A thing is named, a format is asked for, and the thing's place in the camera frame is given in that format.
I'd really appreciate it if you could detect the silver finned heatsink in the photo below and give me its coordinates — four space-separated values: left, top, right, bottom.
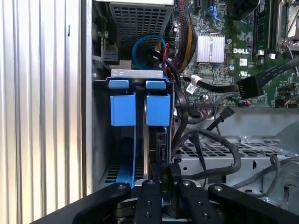
195 33 227 64

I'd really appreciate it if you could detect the grey cable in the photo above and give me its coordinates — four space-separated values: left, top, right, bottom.
230 155 299 198

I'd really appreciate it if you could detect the locking lever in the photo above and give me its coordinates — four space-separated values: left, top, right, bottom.
279 13 299 53

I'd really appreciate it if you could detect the empty blue disk carrier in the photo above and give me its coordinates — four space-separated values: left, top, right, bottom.
108 79 136 189

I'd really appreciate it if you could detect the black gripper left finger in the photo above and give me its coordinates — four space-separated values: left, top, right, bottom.
72 163 162 224

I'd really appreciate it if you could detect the black wire with angled connector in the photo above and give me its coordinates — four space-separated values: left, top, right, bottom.
206 106 235 131

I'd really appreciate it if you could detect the hard disk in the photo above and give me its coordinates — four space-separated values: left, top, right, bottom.
142 79 175 185

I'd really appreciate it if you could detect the thick black cable bundle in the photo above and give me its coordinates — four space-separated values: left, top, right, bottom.
163 58 189 150

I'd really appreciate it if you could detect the blue data cable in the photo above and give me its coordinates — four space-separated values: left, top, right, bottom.
132 35 165 70

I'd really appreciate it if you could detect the silver metal bracket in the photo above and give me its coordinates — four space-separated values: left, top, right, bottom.
111 69 163 79

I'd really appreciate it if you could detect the silver power supply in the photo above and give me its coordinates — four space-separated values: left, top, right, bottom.
94 0 176 47

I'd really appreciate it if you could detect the metal drive cage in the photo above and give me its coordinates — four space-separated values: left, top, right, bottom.
172 107 299 199

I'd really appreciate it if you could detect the green motherboard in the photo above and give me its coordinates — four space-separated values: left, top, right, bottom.
171 0 299 108

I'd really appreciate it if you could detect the CPU socket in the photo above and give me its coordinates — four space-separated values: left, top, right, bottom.
281 0 299 51

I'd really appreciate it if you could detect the black PC case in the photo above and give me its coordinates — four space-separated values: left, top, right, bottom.
80 0 299 203

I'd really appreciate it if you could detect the black data wire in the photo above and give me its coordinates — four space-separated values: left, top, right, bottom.
237 58 299 98

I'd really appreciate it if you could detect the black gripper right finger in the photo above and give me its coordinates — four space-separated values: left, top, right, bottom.
170 163 299 224

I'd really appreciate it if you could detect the disk bay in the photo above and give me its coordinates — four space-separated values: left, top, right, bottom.
92 78 176 187

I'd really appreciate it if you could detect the braided power wire bundle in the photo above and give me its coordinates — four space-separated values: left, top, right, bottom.
174 0 197 73

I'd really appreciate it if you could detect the black wire with white label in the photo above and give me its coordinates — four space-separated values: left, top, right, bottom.
182 74 241 94

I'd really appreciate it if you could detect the black sleeved power wire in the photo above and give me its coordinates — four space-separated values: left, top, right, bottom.
161 129 242 187

